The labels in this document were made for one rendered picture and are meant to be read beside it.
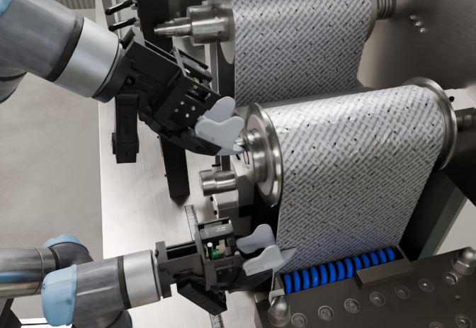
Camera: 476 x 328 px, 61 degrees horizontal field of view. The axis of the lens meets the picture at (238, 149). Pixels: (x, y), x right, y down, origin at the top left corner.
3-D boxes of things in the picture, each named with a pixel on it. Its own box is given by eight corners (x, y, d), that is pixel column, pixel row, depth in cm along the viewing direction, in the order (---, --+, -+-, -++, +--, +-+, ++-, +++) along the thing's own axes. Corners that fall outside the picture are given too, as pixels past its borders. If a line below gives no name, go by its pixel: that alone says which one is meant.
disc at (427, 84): (382, 132, 72) (405, 58, 63) (384, 132, 73) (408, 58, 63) (432, 192, 62) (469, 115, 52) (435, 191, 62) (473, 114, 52)
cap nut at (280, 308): (263, 307, 63) (265, 292, 60) (285, 301, 64) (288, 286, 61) (271, 329, 61) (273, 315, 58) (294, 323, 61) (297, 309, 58)
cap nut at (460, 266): (445, 258, 70) (455, 243, 67) (463, 253, 71) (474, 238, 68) (460, 277, 67) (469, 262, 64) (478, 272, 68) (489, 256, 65)
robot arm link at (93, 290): (58, 291, 62) (40, 260, 56) (132, 274, 64) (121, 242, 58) (55, 342, 56) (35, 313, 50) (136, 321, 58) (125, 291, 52)
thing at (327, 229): (272, 276, 69) (280, 205, 56) (395, 245, 73) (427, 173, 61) (273, 278, 68) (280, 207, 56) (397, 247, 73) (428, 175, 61)
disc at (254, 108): (244, 158, 67) (246, 82, 57) (247, 157, 68) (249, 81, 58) (273, 228, 57) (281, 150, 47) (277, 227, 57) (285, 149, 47)
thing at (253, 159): (244, 181, 61) (236, 131, 60) (257, 178, 61) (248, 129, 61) (257, 187, 53) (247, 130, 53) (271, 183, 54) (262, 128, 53)
